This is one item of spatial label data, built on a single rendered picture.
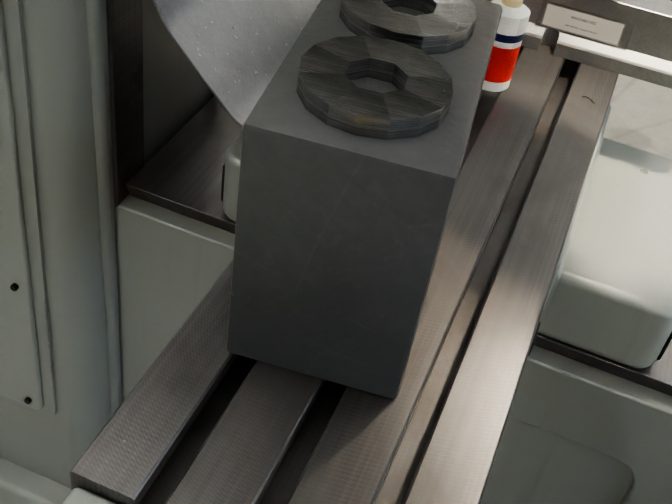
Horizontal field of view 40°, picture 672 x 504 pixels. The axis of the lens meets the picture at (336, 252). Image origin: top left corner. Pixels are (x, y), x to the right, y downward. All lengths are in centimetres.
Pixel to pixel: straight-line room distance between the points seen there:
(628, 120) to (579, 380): 194
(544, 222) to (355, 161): 33
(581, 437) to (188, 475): 58
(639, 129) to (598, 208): 184
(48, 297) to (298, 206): 69
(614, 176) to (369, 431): 57
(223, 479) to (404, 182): 21
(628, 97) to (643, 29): 197
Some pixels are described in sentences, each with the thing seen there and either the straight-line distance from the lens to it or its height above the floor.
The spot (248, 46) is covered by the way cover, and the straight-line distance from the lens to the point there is 98.
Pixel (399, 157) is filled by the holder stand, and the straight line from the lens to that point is 49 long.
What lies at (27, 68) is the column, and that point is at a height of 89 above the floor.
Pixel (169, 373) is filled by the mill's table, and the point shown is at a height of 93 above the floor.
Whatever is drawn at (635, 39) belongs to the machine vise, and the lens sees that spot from 104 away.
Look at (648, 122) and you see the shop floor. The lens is 290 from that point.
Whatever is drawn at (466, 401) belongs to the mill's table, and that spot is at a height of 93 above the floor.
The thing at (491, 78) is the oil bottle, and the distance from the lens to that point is 93.
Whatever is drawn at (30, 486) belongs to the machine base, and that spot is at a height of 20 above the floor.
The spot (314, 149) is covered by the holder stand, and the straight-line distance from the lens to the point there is 49.
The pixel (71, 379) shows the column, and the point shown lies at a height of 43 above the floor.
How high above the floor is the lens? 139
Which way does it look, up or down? 41 degrees down
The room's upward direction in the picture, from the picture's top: 10 degrees clockwise
